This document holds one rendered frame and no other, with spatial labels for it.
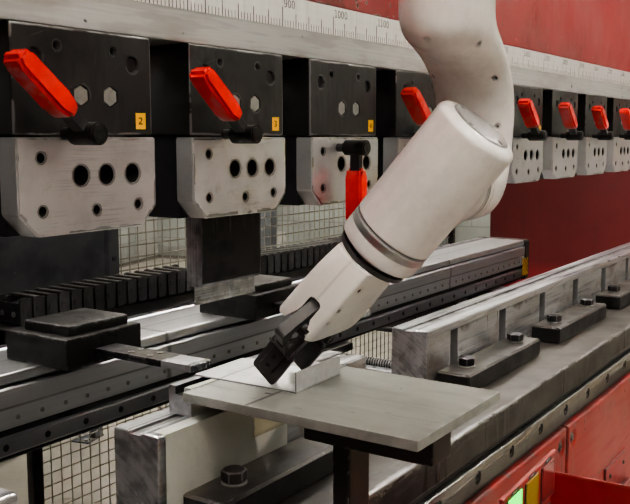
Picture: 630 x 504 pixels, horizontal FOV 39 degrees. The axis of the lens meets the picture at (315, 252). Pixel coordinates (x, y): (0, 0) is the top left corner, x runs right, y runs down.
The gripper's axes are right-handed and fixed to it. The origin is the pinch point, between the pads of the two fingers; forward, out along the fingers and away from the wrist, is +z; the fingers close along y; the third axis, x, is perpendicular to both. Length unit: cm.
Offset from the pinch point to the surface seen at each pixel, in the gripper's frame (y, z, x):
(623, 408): -106, 15, 30
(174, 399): 8.1, 8.7, -4.1
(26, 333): 5.5, 22.0, -25.1
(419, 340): -41.8, 7.6, 1.6
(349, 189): -13.6, -12.6, -11.3
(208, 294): 3.5, 0.1, -10.1
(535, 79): -80, -25, -21
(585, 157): -109, -16, -11
